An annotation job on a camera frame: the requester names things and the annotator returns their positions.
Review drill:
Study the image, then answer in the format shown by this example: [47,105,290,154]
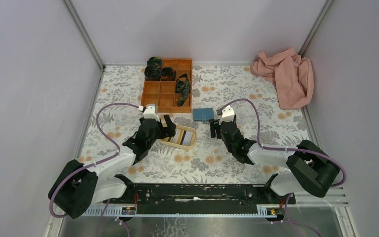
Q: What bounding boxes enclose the orange compartment organizer box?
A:
[141,58,193,113]

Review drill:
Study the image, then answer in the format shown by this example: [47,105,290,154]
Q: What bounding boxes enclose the white slotted cable duct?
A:
[82,205,285,221]

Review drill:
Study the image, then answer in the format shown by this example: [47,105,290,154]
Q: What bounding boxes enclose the beige oval tray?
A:
[159,125,197,151]

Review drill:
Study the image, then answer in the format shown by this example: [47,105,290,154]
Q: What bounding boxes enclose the dark rolled belt top-left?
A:
[144,66,161,81]

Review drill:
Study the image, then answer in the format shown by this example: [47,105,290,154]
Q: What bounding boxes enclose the pink crumpled cloth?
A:
[250,48,314,110]

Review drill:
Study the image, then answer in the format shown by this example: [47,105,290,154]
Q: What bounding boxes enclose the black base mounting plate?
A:
[110,175,296,210]

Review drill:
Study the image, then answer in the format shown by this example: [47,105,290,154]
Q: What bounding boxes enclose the dark rolled belt middle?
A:
[160,67,176,81]

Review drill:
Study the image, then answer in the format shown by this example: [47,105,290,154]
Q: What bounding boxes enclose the floral patterned table mat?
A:
[78,65,308,184]

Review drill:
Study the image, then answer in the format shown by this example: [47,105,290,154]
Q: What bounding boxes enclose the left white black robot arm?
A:
[48,115,176,219]

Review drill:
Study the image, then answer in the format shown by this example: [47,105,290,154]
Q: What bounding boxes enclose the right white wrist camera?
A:
[217,105,236,125]

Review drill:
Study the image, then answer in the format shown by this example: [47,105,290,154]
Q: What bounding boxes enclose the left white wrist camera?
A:
[138,104,160,122]

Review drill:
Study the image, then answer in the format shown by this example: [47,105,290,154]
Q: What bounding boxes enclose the cards in beige tray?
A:
[170,129,194,147]

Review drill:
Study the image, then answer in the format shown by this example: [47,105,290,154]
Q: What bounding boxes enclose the blue leather card holder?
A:
[192,108,214,122]

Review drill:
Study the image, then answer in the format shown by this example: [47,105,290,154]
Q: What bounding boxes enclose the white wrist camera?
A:
[217,105,236,125]
[138,104,160,122]

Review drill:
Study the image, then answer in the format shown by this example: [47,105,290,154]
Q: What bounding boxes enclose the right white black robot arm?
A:
[209,119,344,203]

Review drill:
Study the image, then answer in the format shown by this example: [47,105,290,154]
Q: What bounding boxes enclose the dark rolled belt outside box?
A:
[147,56,162,69]

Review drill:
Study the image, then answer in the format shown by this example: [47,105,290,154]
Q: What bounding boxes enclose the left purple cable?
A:
[48,103,145,219]

